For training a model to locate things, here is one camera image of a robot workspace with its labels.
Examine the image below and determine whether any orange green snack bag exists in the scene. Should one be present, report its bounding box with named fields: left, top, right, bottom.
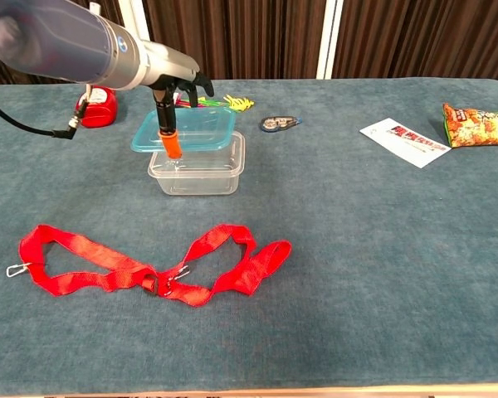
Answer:
left=442, top=103, right=498, bottom=148

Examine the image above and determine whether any white printed card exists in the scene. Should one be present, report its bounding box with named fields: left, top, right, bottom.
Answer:
left=359, top=118, right=452, bottom=169

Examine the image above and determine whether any correction tape dispenser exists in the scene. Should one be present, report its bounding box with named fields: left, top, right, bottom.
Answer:
left=261, top=115, right=303, bottom=133

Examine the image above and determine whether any red ketchup bottle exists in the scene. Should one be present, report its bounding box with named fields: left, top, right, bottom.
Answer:
left=75, top=85, right=119, bottom=129

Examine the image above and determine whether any teal carpet table mat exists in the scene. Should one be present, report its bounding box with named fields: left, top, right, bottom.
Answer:
left=0, top=78, right=498, bottom=397

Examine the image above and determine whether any red webbing strap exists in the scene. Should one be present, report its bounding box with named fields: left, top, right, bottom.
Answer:
left=6, top=224, right=293, bottom=308

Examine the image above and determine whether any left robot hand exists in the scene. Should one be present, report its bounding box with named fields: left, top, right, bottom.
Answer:
left=143, top=40, right=215, bottom=158

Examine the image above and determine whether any colourful plastic picks bundle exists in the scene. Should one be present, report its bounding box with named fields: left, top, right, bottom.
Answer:
left=173, top=93, right=255, bottom=114

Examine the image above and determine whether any clear plastic container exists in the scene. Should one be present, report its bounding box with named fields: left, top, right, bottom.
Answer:
left=147, top=130, right=246, bottom=197

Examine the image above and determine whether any white metal frame post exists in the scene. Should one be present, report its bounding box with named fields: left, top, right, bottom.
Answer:
left=315, top=0, right=344, bottom=80
left=117, top=0, right=159, bottom=45

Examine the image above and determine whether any teal container lid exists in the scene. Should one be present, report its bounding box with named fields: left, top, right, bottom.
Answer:
left=130, top=106, right=237, bottom=153

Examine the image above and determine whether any dark brown pleated curtain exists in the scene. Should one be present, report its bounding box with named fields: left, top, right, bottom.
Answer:
left=0, top=0, right=498, bottom=85

